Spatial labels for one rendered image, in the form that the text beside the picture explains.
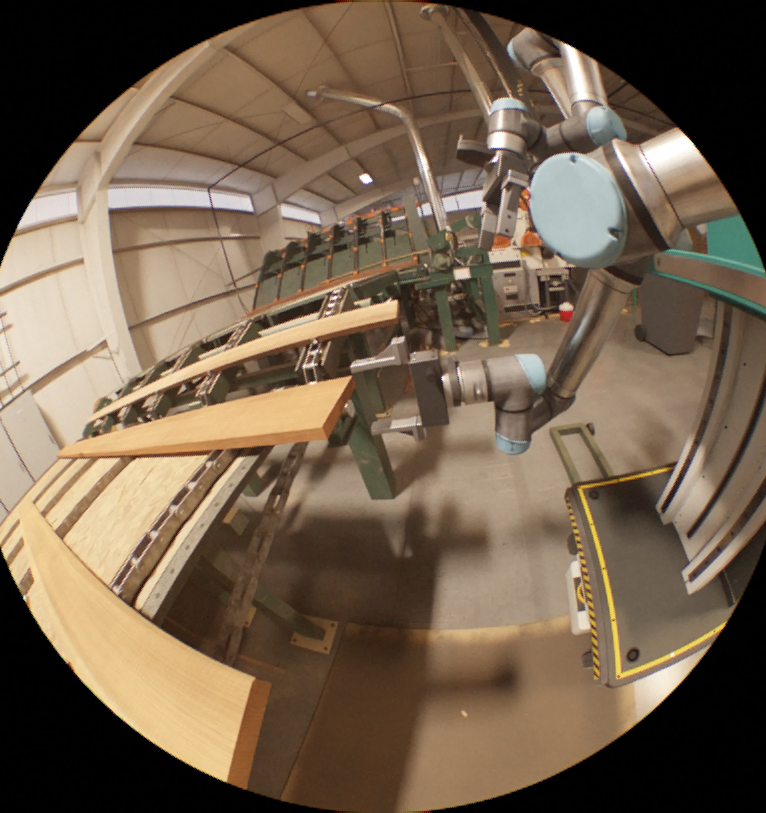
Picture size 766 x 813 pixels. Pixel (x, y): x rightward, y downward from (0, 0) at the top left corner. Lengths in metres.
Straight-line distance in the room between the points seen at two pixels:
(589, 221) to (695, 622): 0.95
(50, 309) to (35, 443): 2.68
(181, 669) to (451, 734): 0.90
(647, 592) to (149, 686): 0.98
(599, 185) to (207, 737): 0.52
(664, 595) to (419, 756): 0.84
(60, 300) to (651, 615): 7.94
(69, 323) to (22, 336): 1.20
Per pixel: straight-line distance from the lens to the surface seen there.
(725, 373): 0.80
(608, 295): 0.46
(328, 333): 1.01
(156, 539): 0.53
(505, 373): 0.46
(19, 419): 5.97
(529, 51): 0.90
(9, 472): 5.97
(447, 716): 1.08
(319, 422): 0.46
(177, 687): 0.31
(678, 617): 0.95
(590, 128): 0.57
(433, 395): 0.47
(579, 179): 0.28
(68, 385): 6.75
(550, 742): 1.13
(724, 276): 0.54
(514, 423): 0.51
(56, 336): 6.93
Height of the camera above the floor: 1.08
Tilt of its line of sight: 28 degrees down
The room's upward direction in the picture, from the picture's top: 16 degrees counter-clockwise
